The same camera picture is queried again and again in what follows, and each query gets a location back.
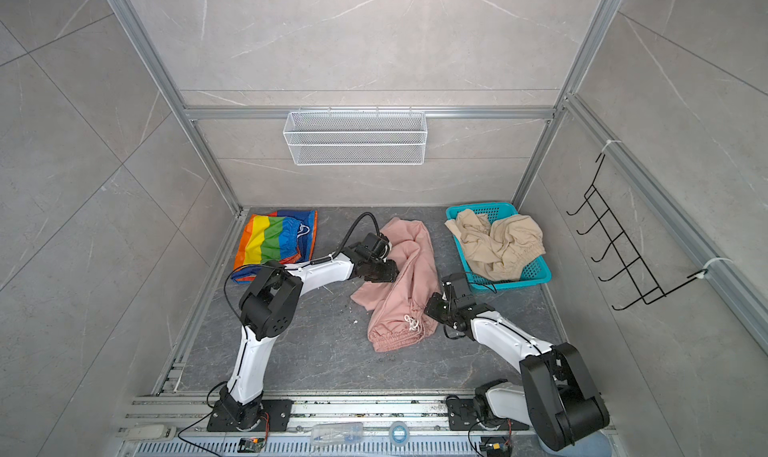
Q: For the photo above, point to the blue grey cloth bundle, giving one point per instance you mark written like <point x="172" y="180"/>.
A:
<point x="594" y="445"/>

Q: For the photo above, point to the pink shorts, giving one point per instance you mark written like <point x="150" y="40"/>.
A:
<point x="398" y="317"/>

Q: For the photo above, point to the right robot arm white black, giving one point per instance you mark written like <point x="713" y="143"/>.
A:
<point x="559" y="399"/>

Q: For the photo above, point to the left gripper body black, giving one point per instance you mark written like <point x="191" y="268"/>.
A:
<point x="383" y="270"/>

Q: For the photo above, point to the white wire mesh wall basket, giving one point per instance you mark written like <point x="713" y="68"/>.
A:
<point x="356" y="138"/>

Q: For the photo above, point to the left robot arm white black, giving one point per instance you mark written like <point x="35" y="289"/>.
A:
<point x="268" y="305"/>

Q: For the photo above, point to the clear tape roll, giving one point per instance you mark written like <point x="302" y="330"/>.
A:
<point x="399" y="434"/>

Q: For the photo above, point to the clear plastic bottle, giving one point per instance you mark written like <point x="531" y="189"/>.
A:
<point x="323" y="435"/>

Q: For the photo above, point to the small circuit board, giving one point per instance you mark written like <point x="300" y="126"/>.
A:
<point x="251" y="445"/>
<point x="495" y="447"/>

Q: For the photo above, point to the rainbow striped shorts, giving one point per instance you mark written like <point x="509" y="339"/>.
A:
<point x="284" y="236"/>

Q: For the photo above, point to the black wire hook rack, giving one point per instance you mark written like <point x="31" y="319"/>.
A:
<point x="620" y="244"/>

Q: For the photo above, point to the small circuit board left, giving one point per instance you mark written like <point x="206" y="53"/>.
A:
<point x="251" y="445"/>

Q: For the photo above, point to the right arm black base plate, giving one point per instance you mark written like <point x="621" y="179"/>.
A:
<point x="466" y="414"/>

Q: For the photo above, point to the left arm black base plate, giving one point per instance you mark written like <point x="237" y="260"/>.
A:
<point x="272" y="415"/>

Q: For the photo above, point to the small circuit board right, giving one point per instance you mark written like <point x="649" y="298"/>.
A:
<point x="495" y="447"/>

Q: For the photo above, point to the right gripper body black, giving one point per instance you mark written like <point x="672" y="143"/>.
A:
<point x="441" y="309"/>

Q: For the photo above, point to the teal plastic laundry basket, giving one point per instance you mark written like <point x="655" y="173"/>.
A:
<point x="535" y="273"/>

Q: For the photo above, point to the beige shorts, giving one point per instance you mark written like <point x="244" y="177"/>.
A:
<point x="498" y="250"/>

